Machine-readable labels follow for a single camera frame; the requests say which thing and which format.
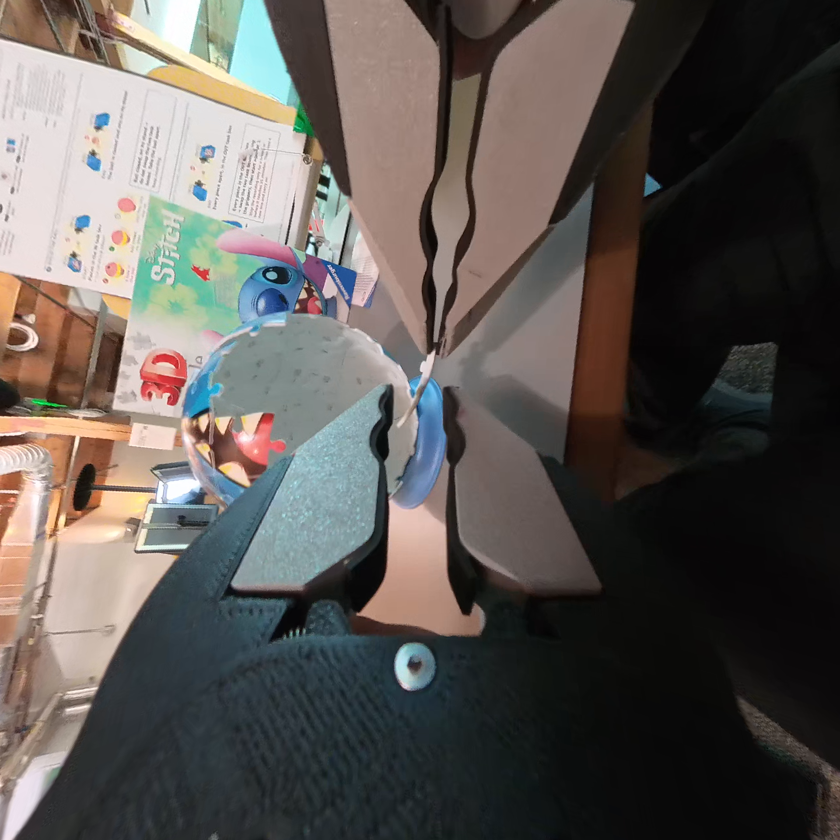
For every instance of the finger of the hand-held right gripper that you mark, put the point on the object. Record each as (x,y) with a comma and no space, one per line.
(387,131)
(544,131)

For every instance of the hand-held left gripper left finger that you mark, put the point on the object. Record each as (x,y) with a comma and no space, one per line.
(308,525)

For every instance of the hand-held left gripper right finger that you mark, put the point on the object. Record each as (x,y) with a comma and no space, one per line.
(525,531)

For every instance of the blue white puzzle ball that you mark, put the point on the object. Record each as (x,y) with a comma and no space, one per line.
(295,367)

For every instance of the white triangular puzzle piece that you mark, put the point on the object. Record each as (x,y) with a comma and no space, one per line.
(423,387)

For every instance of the cartoon puzzle box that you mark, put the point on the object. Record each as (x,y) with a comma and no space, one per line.
(177,275)

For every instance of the white instruction leaflet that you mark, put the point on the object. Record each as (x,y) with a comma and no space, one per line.
(364,282)

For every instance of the white instruction poster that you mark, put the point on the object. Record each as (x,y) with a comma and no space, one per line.
(98,164)

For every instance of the wooden shelf unit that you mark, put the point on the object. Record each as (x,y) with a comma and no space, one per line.
(59,367)

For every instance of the silver flexible duct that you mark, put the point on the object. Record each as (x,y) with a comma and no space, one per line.
(26,469)

